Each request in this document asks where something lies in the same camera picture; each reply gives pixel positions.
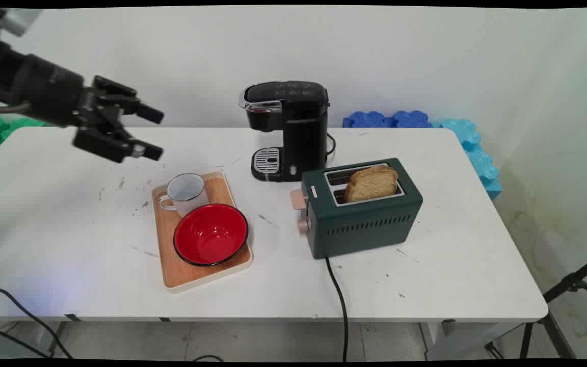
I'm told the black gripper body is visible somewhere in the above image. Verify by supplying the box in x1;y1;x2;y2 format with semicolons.
72;86;125;135

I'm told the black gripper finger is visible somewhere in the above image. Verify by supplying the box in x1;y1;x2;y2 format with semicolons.
72;126;164;164
92;75;165;125

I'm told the beige toaster lever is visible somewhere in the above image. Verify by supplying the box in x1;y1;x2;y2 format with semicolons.
290;187;309;210

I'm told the white enamel mug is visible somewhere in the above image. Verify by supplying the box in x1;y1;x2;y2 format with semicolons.
158;173;209;218

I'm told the wooden serving tray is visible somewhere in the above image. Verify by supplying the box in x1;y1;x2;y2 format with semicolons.
151;171;253;294

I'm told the red enamel bowl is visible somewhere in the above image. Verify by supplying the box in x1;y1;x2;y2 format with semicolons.
173;203;250;267

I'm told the black single-serve coffee machine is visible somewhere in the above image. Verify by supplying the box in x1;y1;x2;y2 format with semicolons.
238;80;331;183

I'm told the brown toast slice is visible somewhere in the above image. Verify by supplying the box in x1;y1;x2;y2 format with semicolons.
343;165;399;203

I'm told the dark green two-slot toaster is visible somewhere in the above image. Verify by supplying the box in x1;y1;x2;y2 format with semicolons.
301;158;423;260

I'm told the light blue foam mat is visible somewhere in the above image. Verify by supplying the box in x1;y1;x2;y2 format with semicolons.
430;118;502;201

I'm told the black tripod stand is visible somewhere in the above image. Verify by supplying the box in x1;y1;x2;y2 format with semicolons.
484;252;587;360

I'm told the grey robot arm cable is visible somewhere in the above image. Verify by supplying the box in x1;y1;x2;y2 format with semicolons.
0;101;33;115

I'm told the black floor cable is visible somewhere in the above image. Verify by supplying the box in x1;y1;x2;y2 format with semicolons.
0;285;73;360

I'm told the black toaster power cable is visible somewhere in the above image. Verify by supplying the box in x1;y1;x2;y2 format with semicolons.
324;256;350;362

